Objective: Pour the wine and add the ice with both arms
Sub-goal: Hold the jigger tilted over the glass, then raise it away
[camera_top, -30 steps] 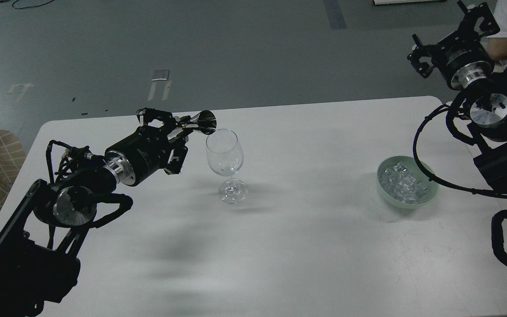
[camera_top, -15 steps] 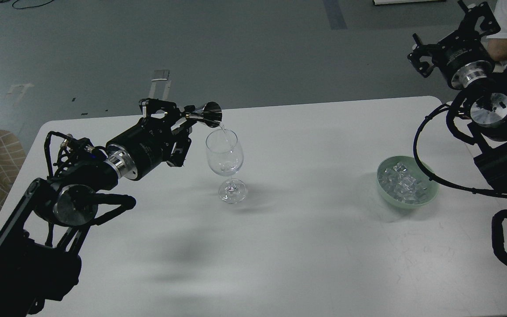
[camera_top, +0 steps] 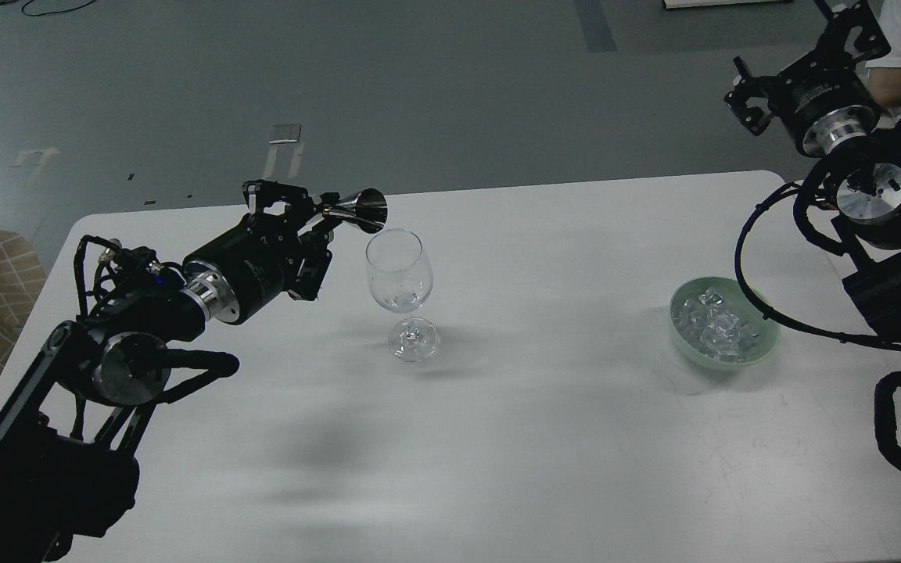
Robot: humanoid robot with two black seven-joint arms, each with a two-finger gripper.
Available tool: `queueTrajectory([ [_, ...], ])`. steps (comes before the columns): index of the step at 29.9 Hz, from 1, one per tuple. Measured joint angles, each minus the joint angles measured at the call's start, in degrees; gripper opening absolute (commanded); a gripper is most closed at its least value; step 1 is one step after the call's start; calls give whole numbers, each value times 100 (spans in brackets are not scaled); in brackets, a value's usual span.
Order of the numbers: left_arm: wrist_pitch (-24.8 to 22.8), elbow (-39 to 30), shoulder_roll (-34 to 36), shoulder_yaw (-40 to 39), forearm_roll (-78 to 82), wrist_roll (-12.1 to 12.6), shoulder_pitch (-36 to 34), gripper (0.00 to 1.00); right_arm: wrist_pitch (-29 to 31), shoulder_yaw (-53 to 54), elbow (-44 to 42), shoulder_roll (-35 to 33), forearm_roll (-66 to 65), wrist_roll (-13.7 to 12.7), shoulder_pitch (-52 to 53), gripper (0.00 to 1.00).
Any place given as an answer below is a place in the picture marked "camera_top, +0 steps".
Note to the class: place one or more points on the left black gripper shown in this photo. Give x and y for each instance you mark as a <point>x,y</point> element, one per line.
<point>242,270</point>

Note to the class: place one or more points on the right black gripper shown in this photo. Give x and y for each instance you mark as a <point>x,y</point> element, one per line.
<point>819,97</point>

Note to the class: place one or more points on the steel double jigger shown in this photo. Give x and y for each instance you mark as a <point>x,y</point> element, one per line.
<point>367,210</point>

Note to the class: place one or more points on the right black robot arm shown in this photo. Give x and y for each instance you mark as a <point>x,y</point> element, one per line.
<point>849,204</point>

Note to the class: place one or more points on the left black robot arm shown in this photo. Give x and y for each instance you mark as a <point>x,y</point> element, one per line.
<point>70,430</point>

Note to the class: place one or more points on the clear wine glass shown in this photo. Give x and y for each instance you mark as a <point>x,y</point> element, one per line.
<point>400,280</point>

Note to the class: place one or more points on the pile of ice cubes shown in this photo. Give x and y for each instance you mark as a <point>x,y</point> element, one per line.
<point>709,323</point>

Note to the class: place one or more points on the green bowl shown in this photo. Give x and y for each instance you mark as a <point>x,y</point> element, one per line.
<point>770,331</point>

